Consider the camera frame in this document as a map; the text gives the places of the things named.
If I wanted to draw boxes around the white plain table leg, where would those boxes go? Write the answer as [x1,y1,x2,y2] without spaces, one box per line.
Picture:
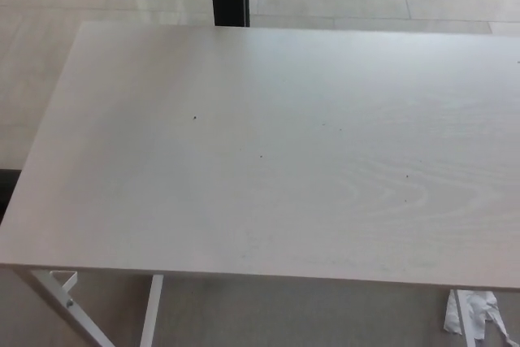
[141,274,165,347]

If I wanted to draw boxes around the white braced table leg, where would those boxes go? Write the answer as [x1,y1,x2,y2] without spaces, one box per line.
[27,268,118,347]

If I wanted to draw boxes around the black low floor object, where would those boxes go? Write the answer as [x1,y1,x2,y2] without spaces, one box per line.
[0,168,22,227]

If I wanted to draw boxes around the crumpled white paper scrap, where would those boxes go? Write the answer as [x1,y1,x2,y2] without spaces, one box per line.
[442,289,515,345]

